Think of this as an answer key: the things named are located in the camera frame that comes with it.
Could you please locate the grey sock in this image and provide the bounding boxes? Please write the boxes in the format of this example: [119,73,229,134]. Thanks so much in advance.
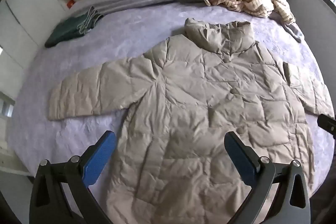
[282,21,302,43]

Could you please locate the beige puffer jacket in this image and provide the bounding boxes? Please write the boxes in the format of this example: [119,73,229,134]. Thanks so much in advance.
[47,18,327,224]

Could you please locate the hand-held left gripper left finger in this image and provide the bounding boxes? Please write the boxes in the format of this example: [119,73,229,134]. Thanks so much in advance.
[29,131,117,224]

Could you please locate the white wardrobe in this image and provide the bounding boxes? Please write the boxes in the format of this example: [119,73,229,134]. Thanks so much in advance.
[0,0,69,77]

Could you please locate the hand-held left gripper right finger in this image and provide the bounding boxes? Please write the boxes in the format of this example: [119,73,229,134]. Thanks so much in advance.
[224,131,312,224]

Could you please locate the folded dark green jeans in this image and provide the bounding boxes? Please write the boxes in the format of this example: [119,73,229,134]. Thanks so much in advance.
[44,6,104,48]

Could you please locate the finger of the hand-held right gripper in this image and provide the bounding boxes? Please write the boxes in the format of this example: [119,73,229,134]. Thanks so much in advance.
[317,114,336,139]

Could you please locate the bed with lavender quilted cover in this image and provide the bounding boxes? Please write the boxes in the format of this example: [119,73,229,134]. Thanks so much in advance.
[7,0,336,224]

